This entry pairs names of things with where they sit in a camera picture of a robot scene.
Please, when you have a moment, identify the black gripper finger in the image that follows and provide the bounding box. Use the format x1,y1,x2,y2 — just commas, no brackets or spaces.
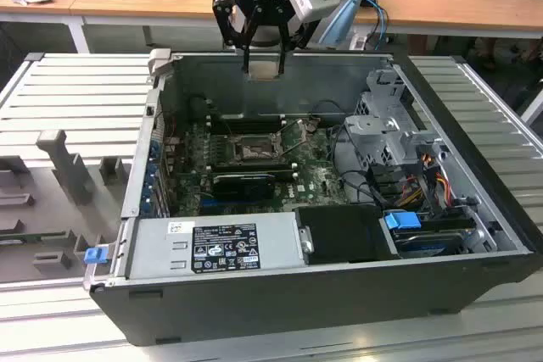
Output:
274,6,318,77
211,0,264,74

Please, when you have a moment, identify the black cable loop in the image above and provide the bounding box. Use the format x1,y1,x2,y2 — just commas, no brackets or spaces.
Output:
328,123,385,207

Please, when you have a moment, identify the black round cylinder part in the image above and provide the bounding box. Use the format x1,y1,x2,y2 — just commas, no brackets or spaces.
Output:
188,96,208,122

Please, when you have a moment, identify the black plastic shroud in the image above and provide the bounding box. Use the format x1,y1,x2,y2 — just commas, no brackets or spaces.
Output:
294,203,400,265

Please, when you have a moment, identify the green motherboard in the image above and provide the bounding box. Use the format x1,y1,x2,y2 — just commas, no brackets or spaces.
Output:
169,118,353,217

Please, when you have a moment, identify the orange yellow wire bundle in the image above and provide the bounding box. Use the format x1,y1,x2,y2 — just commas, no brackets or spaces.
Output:
397,171,452,211

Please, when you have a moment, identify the black graphics card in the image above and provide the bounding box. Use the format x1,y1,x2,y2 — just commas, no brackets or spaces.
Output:
210,172,276,203

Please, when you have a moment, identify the blue cable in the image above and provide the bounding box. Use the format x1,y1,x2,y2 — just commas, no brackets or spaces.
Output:
363,0,390,52

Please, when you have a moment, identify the black open PC case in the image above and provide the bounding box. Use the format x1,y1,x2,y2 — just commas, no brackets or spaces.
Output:
82,50,543,348

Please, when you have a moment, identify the metal socket cover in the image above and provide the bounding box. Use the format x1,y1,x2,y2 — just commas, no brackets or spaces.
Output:
275,118,317,155

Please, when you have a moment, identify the grey power supply unit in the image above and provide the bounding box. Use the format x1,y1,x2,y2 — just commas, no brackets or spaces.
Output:
126,212,307,281

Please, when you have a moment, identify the black RAM slot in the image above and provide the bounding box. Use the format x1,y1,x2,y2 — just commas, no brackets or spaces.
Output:
210,123,283,135
210,159,290,170
210,114,284,126
213,166,295,180

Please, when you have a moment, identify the blue plastic latch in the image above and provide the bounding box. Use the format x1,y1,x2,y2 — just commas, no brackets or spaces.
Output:
83,247,108,265

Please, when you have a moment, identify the silver metal drive cage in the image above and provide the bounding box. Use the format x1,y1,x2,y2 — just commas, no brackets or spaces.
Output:
342,68,451,177

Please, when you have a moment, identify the grey parts rack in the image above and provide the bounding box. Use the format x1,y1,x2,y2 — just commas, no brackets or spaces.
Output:
0,128,133,285

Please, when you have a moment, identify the disk with blue carrier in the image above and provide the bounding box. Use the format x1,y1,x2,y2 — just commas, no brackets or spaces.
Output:
383,210,466,258

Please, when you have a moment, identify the silver CPU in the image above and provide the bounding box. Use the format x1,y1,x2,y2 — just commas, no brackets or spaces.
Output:
248,60,283,82

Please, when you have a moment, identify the green RAM stick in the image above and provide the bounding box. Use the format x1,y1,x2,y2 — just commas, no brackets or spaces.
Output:
0,231,68,248

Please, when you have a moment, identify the grey case latch handle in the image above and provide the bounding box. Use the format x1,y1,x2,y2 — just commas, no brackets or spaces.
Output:
147,48,173,80

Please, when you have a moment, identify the CPU socket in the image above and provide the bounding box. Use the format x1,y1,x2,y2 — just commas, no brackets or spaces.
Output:
228,135,285,164

